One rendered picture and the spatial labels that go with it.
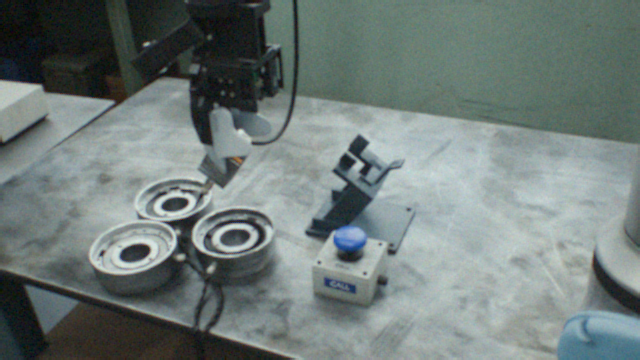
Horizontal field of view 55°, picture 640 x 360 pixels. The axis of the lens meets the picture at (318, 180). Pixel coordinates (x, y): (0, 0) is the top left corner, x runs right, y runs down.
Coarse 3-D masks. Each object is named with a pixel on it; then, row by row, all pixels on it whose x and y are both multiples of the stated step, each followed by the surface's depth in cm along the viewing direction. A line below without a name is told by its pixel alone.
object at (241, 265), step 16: (240, 208) 82; (208, 224) 81; (240, 224) 81; (272, 224) 79; (224, 240) 80; (240, 240) 82; (272, 240) 77; (208, 256) 75; (224, 256) 74; (240, 256) 74; (256, 256) 75; (224, 272) 76; (240, 272) 76; (256, 272) 77
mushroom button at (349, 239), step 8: (336, 232) 72; (344, 232) 71; (352, 232) 71; (360, 232) 71; (336, 240) 71; (344, 240) 70; (352, 240) 70; (360, 240) 70; (344, 248) 70; (352, 248) 70; (360, 248) 70
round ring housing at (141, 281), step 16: (128, 224) 80; (144, 224) 81; (160, 224) 80; (96, 240) 77; (112, 240) 79; (144, 240) 79; (96, 256) 77; (112, 256) 76; (128, 256) 79; (144, 256) 80; (176, 256) 77; (96, 272) 74; (112, 272) 72; (128, 272) 72; (144, 272) 73; (160, 272) 74; (112, 288) 74; (128, 288) 73; (144, 288) 74
